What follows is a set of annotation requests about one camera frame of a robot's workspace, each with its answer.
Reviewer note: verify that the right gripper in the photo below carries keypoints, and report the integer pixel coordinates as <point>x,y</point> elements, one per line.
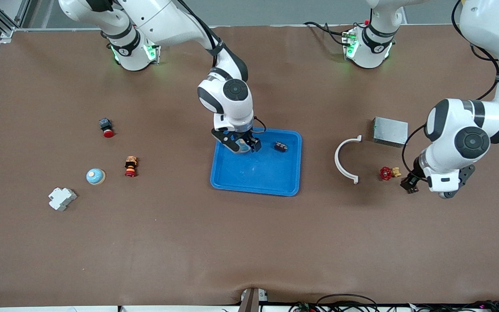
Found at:
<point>252,141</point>

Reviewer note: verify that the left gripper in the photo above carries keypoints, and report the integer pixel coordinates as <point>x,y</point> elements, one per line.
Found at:
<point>417,167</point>

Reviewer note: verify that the blue bell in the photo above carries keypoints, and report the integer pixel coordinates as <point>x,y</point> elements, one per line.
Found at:
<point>95,176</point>
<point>244,147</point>

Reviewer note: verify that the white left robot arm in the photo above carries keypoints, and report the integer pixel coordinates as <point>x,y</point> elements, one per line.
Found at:
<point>470,138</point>

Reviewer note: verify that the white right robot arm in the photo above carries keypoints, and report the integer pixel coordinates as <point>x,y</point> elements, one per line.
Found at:
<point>232,93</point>

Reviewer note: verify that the blue plastic tray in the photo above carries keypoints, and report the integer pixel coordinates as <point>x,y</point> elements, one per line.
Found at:
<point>258,173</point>

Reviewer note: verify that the silver metal power supply box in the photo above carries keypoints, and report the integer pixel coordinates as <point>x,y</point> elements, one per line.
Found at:
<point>390,131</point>

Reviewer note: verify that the white curved pipe clamp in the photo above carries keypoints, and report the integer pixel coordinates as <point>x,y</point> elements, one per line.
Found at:
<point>338,162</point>

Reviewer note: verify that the red yellow push button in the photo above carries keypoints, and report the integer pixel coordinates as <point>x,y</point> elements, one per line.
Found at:
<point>131,167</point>

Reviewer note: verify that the black red emergency stop button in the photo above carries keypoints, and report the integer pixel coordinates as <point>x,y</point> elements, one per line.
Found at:
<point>106,126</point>

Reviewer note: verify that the white circuit breaker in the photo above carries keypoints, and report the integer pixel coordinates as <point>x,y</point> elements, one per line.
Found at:
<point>62,199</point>

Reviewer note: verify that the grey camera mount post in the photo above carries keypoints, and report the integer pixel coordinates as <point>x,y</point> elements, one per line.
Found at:
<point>251,301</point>

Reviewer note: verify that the aluminium frame profile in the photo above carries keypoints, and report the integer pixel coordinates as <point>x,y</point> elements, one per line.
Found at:
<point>9,30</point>

